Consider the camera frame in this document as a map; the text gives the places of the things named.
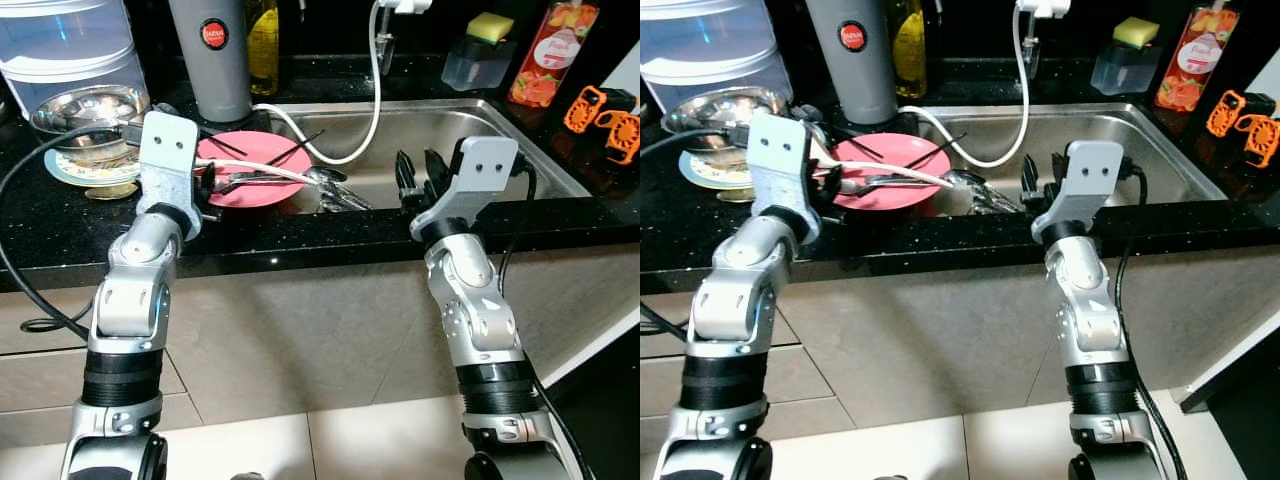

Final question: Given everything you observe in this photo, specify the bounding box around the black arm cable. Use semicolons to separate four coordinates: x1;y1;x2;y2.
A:
640;125;756;346
497;160;596;480
0;120;141;341
1112;165;1191;480

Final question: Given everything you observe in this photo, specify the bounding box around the black chopstick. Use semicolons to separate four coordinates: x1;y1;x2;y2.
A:
198;128;251;158
830;125;881;159
905;133;969;169
270;130;326;166

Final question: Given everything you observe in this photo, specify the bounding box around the grey flask red badge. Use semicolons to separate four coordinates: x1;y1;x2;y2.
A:
167;0;253;123
805;0;899;126

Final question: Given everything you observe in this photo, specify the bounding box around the lemon print plate teal rim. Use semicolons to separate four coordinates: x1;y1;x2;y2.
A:
43;145;146;189
678;148;756;191

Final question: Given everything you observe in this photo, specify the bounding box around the peach dish soap bottle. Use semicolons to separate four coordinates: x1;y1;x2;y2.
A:
507;0;601;109
1155;0;1241;113

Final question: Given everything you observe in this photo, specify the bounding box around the yellow green sponge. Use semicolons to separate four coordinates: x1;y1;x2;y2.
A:
1113;15;1161;48
467;12;514;46

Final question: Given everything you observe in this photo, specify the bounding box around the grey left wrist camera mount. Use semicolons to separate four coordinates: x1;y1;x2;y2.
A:
135;112;201;236
748;112;813;241

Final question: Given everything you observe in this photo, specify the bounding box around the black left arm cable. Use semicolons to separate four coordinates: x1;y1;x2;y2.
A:
640;125;756;346
0;120;141;341

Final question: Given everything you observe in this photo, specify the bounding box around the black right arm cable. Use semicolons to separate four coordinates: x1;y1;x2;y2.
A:
1112;165;1191;480
497;160;596;480

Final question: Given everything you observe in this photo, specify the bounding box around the pink plate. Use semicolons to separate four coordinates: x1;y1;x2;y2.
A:
825;133;953;211
195;130;313;209

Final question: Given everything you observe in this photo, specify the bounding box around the orange black plastic tool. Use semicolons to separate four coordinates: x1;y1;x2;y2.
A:
1205;88;1280;169
563;85;641;166

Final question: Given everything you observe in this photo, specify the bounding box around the yellow oil bottle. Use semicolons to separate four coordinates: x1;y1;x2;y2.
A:
245;0;281;96
890;0;928;101

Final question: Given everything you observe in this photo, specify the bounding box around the steel bowl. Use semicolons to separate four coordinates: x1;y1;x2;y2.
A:
30;85;151;151
665;87;791;151

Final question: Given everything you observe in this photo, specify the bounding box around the white tap hose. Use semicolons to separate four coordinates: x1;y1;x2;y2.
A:
897;5;1031;169
252;3;386;166

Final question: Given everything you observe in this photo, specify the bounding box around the stainless steel sink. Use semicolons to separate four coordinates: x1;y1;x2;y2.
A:
900;102;1233;216
255;97;593;213

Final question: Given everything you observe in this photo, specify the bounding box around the translucent white water container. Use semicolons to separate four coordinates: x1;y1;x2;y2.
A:
0;0;149;111
640;0;786;113

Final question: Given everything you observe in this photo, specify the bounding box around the white plastic spoon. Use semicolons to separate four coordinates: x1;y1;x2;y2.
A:
815;140;958;191
195;158;323;187

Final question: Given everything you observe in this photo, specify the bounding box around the clear plastic sponge holder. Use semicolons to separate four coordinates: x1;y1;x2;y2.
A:
1090;40;1159;96
440;38;511;93

